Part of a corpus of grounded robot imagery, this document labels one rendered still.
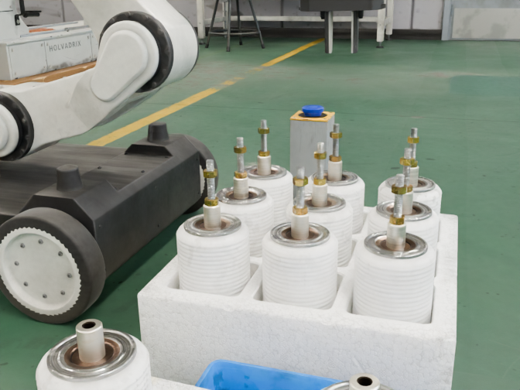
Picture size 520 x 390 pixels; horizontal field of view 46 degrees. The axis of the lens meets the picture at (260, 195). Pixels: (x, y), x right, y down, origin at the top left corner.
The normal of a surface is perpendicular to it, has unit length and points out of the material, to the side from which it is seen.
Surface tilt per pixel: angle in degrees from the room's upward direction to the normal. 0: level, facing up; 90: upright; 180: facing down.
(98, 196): 45
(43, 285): 90
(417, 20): 90
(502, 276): 0
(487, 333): 0
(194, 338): 90
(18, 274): 90
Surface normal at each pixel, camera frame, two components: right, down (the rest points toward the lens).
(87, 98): -0.55, 0.56
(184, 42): 0.93, -0.10
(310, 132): -0.29, 0.33
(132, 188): 0.68, -0.59
